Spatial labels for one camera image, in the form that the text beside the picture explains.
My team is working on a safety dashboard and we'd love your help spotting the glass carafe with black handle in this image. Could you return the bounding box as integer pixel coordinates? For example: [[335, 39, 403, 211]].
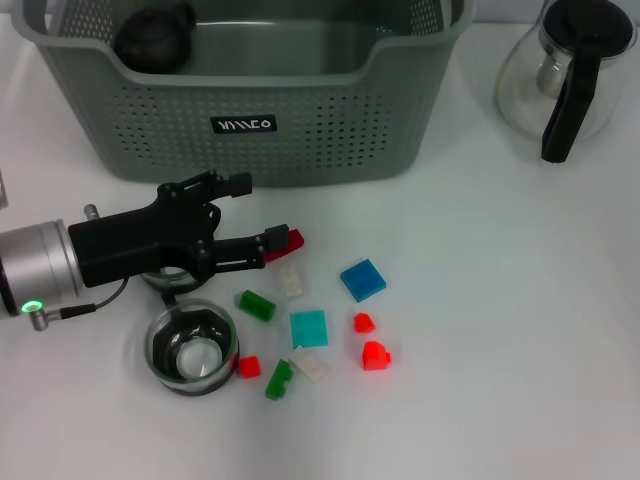
[[492, 0, 639, 165]]

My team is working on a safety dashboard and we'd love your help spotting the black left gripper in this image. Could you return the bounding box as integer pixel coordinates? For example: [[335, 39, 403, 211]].
[[67, 170, 291, 290]]

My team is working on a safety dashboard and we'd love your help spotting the green two-stud brick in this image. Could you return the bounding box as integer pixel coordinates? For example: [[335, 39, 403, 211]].
[[238, 289, 277, 324]]

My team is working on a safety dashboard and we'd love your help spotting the large orange-red brick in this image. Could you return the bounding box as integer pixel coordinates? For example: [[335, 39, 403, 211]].
[[361, 340, 392, 372]]

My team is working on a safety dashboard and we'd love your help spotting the cyan four-stud brick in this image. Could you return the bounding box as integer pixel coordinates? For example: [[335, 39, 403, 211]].
[[289, 308, 330, 350]]

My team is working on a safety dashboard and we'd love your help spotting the white two-stud brick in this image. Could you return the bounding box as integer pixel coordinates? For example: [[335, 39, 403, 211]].
[[288, 349, 331, 384], [273, 264, 309, 300]]

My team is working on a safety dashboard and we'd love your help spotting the grey perforated storage bin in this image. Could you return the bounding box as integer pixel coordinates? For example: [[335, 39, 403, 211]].
[[10, 0, 474, 189]]

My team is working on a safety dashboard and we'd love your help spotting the dark red curved brick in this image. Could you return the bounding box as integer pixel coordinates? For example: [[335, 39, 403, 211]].
[[262, 228, 306, 264]]

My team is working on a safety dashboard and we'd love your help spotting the green notched brick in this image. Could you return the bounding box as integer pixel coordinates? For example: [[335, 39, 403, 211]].
[[263, 358, 295, 401]]

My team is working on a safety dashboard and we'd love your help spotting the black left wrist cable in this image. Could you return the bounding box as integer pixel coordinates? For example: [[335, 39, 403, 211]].
[[29, 277, 131, 331]]

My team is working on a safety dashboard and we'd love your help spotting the dark clay teapot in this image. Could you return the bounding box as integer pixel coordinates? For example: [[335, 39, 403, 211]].
[[113, 3, 197, 71]]

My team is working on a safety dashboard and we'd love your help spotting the blue four-stud brick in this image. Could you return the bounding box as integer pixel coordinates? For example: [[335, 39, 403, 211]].
[[339, 258, 389, 304]]

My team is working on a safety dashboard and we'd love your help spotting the red single-stud brick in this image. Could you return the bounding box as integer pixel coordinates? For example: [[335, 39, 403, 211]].
[[237, 354, 263, 380]]

